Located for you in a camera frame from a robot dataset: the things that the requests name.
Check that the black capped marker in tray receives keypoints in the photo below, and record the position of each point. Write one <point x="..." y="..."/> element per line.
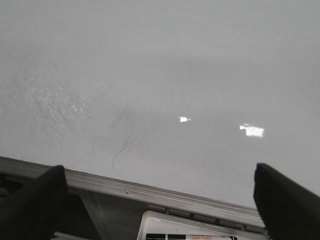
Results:
<point x="156" y="236"/>

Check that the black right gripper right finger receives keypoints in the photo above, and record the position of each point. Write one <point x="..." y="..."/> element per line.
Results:
<point x="288" y="210"/>

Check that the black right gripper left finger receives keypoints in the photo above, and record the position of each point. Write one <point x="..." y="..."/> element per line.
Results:
<point x="34" y="211"/>

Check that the white plastic marker tray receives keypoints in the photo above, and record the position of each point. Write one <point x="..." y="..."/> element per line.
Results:
<point x="160" y="223"/>

